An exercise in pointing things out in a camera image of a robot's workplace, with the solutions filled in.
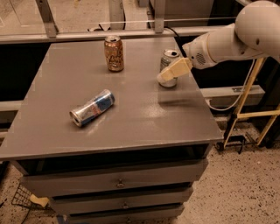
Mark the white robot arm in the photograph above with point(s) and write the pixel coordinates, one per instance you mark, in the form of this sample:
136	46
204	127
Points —
254	34

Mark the grey drawer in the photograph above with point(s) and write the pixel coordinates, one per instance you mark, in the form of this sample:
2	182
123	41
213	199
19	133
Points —
127	177
122	201
126	216

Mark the top grey drawer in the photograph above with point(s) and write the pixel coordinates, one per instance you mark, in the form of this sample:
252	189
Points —
127	177

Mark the blue silver redbull can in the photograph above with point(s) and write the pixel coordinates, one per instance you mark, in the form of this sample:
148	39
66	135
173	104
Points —
86	113

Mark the silver green 7up can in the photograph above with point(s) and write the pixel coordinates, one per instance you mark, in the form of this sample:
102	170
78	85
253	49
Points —
169	55

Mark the metal railing frame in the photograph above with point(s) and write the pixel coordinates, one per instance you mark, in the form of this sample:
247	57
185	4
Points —
51	21

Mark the middle grey drawer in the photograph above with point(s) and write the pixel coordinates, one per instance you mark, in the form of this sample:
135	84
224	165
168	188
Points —
122	201

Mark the bottom grey drawer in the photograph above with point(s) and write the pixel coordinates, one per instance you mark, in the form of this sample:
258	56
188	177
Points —
126	216

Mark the black wire basket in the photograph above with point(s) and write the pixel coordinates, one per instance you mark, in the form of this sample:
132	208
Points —
21	198

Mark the brown gold soda can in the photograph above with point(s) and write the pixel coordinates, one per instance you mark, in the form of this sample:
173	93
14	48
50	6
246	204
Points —
113	49

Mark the grey drawer cabinet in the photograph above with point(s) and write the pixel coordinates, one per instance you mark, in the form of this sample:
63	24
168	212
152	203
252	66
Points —
146	125

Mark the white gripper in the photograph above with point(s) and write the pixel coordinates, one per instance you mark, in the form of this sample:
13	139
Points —
196	53

